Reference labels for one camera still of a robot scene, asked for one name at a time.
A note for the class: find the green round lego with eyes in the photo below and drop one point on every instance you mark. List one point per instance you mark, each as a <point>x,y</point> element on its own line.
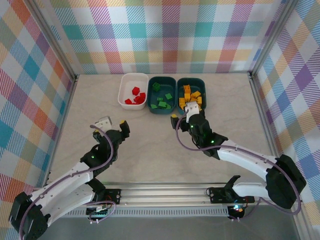
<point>168,107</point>

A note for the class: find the red rounded lego brick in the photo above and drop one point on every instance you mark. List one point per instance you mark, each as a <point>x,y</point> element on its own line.
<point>142,95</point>

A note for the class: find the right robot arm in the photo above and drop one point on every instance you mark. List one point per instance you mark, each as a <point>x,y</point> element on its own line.
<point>245,160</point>

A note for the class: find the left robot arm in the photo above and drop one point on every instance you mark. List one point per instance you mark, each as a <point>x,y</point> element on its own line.
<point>62,180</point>

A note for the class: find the teal plastic container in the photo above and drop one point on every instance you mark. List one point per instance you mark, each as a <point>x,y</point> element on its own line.
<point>197,85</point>
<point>165,85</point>

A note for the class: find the white plastic container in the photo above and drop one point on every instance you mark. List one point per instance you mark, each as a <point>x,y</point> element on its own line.
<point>127,87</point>

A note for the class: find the black controller board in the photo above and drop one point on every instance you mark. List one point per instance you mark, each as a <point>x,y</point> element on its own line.
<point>238,211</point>
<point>96,213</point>

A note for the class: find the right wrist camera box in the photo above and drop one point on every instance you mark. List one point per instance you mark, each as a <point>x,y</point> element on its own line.
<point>192,107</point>

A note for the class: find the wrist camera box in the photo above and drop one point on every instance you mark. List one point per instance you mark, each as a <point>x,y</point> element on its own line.
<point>105,123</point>
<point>192,107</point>

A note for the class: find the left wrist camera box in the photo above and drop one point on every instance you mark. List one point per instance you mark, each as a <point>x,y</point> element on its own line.
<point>105,123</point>

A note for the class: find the aluminium side rail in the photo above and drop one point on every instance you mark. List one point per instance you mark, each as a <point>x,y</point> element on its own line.
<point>62,125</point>
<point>263,112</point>

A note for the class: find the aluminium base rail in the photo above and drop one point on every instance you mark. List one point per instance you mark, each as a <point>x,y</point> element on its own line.
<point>162,195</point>

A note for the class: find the aluminium frame post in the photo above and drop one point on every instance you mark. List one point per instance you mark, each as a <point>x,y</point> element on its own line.
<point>271,37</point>
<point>57,37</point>

